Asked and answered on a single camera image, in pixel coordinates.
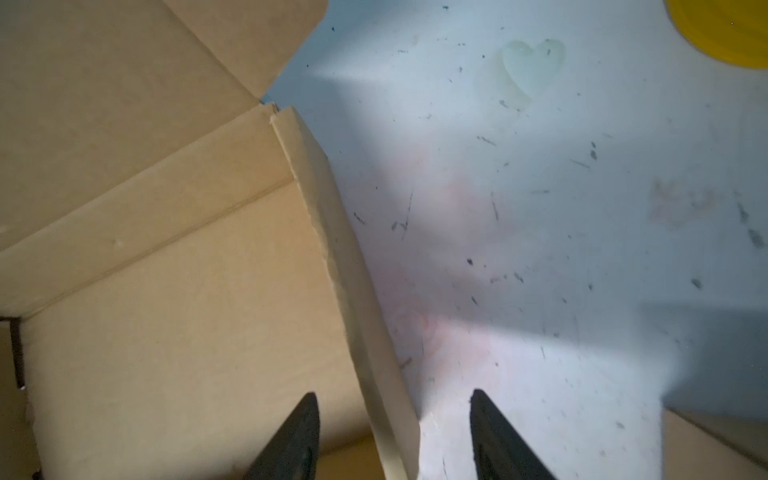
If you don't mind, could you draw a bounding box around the yellow pen cup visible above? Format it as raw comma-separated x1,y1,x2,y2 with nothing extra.
664,0,767,69

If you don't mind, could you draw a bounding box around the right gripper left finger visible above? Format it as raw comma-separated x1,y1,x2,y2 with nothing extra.
242,392,320,480

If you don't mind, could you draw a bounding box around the cardboard box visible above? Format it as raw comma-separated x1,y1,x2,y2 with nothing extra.
662,409,767,480

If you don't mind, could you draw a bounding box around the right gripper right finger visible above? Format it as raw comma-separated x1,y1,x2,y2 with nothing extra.
469,389,555,480

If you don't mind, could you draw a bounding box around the cardboard sheet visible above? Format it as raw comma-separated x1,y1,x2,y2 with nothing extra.
1,1,421,479

